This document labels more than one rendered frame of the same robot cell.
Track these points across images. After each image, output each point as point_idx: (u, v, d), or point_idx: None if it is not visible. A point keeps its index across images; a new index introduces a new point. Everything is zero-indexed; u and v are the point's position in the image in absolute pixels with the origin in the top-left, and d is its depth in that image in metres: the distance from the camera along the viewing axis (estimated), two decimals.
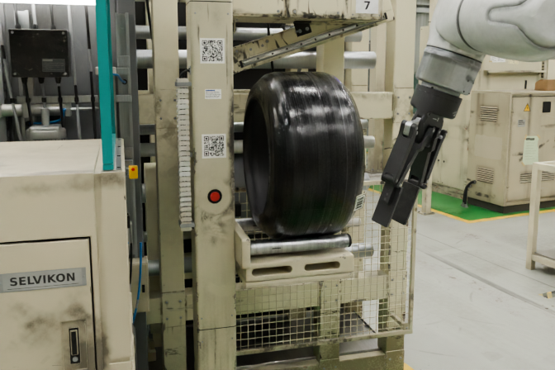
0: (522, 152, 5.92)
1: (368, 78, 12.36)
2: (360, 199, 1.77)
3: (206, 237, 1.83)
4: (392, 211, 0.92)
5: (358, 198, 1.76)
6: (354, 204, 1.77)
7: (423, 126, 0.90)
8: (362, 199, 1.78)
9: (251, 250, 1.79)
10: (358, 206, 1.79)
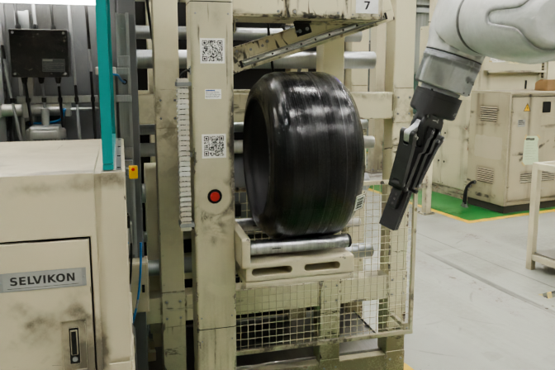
0: (522, 152, 5.92)
1: (368, 78, 12.36)
2: (360, 199, 1.77)
3: (206, 237, 1.83)
4: (400, 214, 0.95)
5: (358, 198, 1.76)
6: (354, 204, 1.77)
7: (423, 128, 0.90)
8: (362, 199, 1.78)
9: (251, 250, 1.79)
10: (358, 206, 1.79)
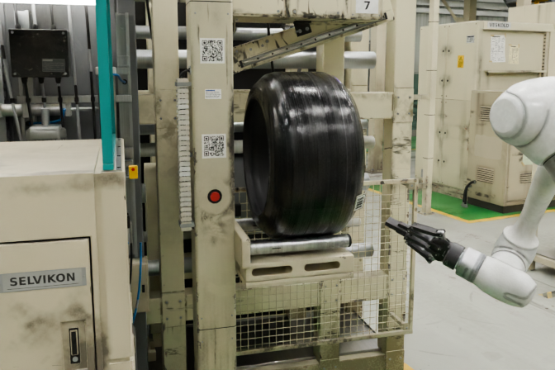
0: (522, 152, 5.92)
1: (368, 78, 12.36)
2: (360, 199, 1.77)
3: (206, 237, 1.83)
4: (394, 225, 1.74)
5: (358, 198, 1.76)
6: (354, 204, 1.77)
7: (442, 242, 1.67)
8: (362, 199, 1.78)
9: (251, 250, 1.79)
10: (358, 206, 1.79)
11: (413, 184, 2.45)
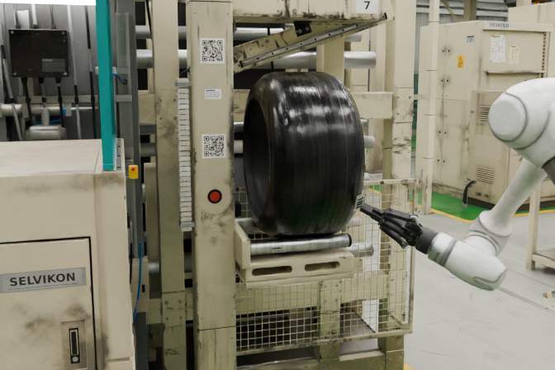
0: None
1: (368, 78, 12.36)
2: (360, 199, 1.77)
3: (206, 237, 1.83)
4: (368, 211, 1.77)
5: (358, 198, 1.76)
6: (354, 204, 1.77)
7: (415, 227, 1.70)
8: (362, 199, 1.78)
9: (251, 250, 1.79)
10: (358, 206, 1.79)
11: (413, 184, 2.45)
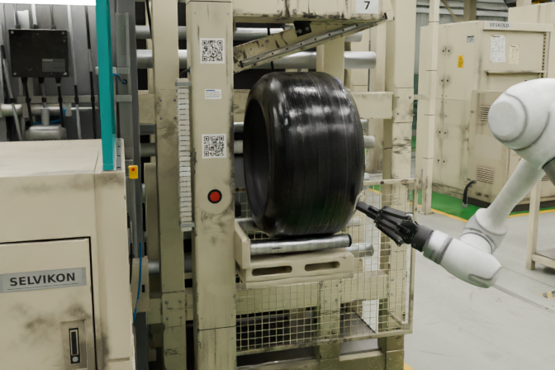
0: None
1: (368, 78, 12.36)
2: (358, 198, 1.78)
3: (206, 237, 1.83)
4: (364, 209, 1.77)
5: (357, 197, 1.77)
6: (354, 204, 1.77)
7: (410, 225, 1.70)
8: (359, 197, 1.79)
9: (251, 250, 1.79)
10: (356, 206, 1.79)
11: (413, 184, 2.45)
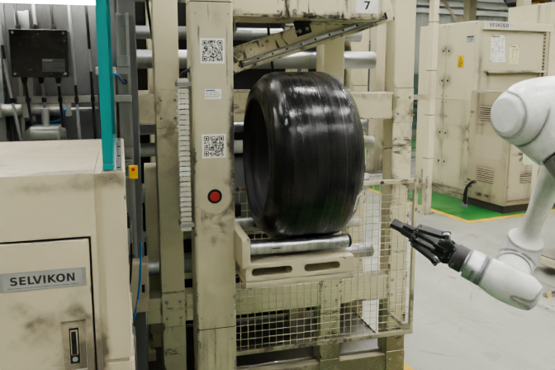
0: (522, 152, 5.92)
1: (368, 78, 12.36)
2: (358, 198, 1.78)
3: (206, 237, 1.83)
4: (399, 227, 1.73)
5: (357, 197, 1.77)
6: (354, 204, 1.77)
7: (448, 244, 1.66)
8: (359, 197, 1.79)
9: (251, 250, 1.79)
10: (356, 206, 1.79)
11: (413, 184, 2.45)
